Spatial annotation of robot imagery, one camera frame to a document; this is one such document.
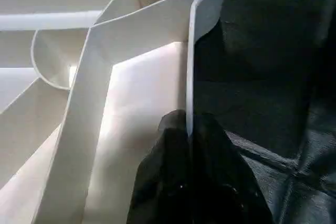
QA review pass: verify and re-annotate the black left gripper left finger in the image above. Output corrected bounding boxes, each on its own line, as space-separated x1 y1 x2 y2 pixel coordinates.
126 110 193 224

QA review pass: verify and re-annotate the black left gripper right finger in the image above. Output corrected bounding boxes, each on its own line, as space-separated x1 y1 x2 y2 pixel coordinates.
191 112 275 224

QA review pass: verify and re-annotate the white plastic table top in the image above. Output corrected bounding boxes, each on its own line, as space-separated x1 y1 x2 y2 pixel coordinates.
0 0 232 224

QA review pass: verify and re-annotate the black work mat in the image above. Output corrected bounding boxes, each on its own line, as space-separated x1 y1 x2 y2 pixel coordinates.
188 0 336 224

